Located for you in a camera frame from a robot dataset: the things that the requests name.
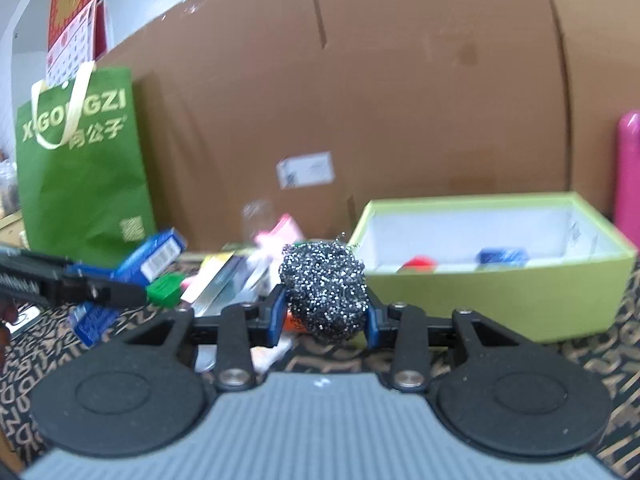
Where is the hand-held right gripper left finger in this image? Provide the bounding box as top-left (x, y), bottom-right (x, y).
top-left (122, 285), bottom-right (288, 392)

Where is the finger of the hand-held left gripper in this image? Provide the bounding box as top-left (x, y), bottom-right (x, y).
top-left (60, 280), bottom-right (149, 309)
top-left (62, 259), bottom-right (122, 283)

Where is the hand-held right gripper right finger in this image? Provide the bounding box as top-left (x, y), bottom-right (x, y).
top-left (365, 302), bottom-right (531, 393)

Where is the steel wool scrubber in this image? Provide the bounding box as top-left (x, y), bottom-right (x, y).
top-left (278, 239), bottom-right (374, 346)

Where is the blue and white carton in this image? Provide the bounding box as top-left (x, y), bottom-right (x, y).
top-left (117, 229), bottom-right (187, 283)

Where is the yellow box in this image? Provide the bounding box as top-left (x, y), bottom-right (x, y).
top-left (181, 252), bottom-right (271, 318)

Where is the lime green storage box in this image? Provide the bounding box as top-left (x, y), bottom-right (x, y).
top-left (347, 191), bottom-right (638, 345)

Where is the small blue carton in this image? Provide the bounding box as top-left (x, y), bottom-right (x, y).
top-left (70, 302), bottom-right (121, 348)

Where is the small green box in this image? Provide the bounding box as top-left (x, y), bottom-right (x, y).
top-left (146, 273), bottom-right (183, 307)

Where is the small red object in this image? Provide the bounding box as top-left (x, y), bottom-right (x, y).
top-left (397, 255), bottom-right (436, 274)

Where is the pink packet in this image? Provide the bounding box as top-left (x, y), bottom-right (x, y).
top-left (255, 214), bottom-right (305, 251)

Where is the green paper bag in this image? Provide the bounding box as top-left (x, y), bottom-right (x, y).
top-left (15, 62), bottom-right (158, 268)

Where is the clear plastic cup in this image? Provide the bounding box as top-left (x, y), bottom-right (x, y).
top-left (241, 201), bottom-right (277, 241)

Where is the white shipping label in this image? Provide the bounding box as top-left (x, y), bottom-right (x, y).
top-left (276, 151), bottom-right (336, 190)

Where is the small blue object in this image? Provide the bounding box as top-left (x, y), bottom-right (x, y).
top-left (475, 247), bottom-right (531, 268)

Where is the black patterned tablecloth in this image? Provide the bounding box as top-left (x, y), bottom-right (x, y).
top-left (0, 250), bottom-right (640, 480)

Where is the large brown cardboard box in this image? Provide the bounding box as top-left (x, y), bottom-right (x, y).
top-left (97, 0), bottom-right (640, 256)

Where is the pink bottle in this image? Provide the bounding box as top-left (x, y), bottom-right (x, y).
top-left (614, 111), bottom-right (640, 250)

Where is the red wall calendar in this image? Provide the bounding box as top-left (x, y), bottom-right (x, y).
top-left (46, 0), bottom-right (108, 86)

